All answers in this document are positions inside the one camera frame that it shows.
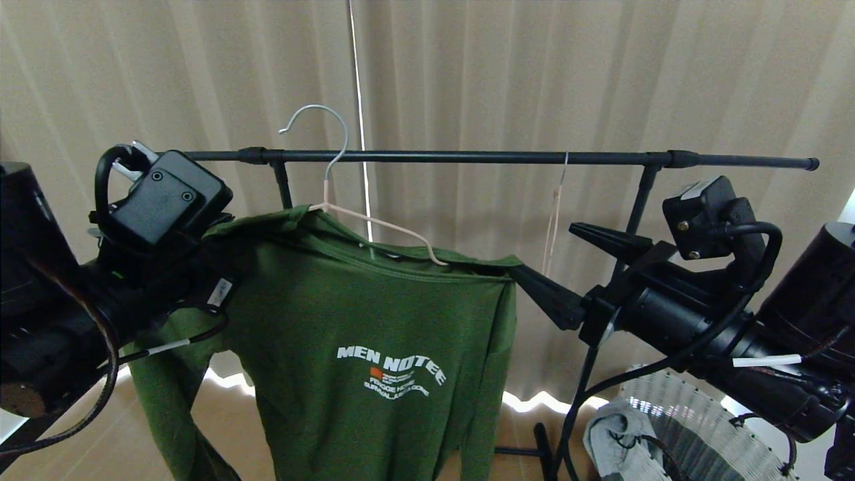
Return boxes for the beige curtain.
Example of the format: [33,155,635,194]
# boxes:
[0,0,855,415]

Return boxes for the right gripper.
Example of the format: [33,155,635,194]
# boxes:
[510,222,750,369]

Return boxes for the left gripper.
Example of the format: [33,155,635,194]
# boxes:
[87,214,236,335]

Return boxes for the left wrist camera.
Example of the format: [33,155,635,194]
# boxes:
[89,142,234,253]

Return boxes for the black clothes rack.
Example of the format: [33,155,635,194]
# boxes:
[182,147,820,481]

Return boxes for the pale grey shorts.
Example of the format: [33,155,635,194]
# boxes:
[582,398,671,481]

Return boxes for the white laundry basket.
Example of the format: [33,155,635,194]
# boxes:
[618,364,800,481]

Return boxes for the pink clothes hanger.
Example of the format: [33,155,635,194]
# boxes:
[542,152,570,278]
[279,104,450,267]

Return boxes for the green long-sleeved shirt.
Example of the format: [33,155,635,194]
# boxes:
[127,205,526,481]

